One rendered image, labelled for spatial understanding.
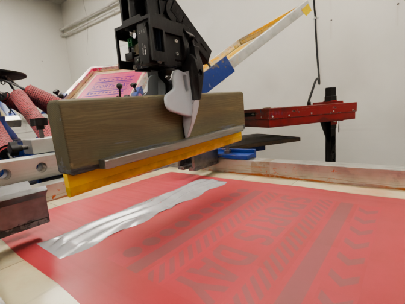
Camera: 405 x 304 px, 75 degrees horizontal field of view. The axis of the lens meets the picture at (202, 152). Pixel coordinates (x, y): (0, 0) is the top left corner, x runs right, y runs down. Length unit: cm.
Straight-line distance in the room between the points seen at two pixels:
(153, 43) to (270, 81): 221
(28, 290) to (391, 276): 34
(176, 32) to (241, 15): 238
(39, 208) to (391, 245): 43
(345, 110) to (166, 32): 133
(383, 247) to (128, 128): 31
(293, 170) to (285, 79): 190
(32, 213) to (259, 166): 45
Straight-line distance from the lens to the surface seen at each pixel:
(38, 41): 507
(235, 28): 275
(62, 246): 39
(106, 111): 31
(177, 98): 36
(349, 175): 57
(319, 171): 58
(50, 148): 74
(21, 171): 67
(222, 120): 47
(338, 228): 38
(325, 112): 149
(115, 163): 30
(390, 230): 40
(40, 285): 33
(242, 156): 64
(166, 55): 35
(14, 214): 41
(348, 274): 30
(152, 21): 35
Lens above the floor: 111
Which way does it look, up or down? 9 degrees down
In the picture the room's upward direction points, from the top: 4 degrees counter-clockwise
